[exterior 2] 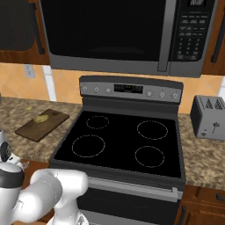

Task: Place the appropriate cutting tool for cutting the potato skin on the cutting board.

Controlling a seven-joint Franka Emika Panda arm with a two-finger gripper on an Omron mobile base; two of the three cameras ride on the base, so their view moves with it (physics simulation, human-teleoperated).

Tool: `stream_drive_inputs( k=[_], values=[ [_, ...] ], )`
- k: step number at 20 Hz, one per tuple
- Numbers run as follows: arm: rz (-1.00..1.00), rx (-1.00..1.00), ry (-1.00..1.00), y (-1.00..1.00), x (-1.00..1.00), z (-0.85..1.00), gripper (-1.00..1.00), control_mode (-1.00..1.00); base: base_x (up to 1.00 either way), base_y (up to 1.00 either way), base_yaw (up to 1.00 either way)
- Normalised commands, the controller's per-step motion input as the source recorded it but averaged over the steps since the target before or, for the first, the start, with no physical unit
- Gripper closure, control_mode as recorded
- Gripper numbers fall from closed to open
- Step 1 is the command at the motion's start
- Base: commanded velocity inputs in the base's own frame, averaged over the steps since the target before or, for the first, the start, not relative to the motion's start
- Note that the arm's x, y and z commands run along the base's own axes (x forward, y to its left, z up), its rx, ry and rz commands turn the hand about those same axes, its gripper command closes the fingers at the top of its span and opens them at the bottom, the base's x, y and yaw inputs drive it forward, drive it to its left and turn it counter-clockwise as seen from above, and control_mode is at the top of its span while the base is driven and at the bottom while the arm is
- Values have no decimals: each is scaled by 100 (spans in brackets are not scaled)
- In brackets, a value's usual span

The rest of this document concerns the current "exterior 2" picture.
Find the dark wooden cutting board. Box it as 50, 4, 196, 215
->
14, 108, 71, 143

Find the yellow-brown potato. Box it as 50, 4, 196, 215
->
34, 114, 50, 124

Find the black glass-top stove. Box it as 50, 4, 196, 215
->
48, 75, 187, 225

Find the grey black microwave oven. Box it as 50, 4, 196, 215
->
38, 0, 220, 79

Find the brown wooden drawer front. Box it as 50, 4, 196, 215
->
19, 158, 51, 190
180, 184, 225, 213

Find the grey toaster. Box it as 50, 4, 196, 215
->
189, 94, 225, 142

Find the brown cupboard with dark panel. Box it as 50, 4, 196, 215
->
0, 0, 51, 66

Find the brown wooden base cupboard door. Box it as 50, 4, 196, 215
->
174, 205, 225, 225

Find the grey oven door handle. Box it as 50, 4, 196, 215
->
87, 177, 180, 203

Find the white wall outlet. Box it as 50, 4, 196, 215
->
23, 63, 36, 80

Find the grey microwave door handle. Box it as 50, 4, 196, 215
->
157, 0, 178, 73

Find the brown wooden wall cupboard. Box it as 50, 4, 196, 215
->
201, 0, 225, 76

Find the black cupboard handle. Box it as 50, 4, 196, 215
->
28, 2, 46, 55
178, 205, 188, 225
210, 17, 225, 64

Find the black drawer handle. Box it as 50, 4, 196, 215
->
215, 192, 225, 203

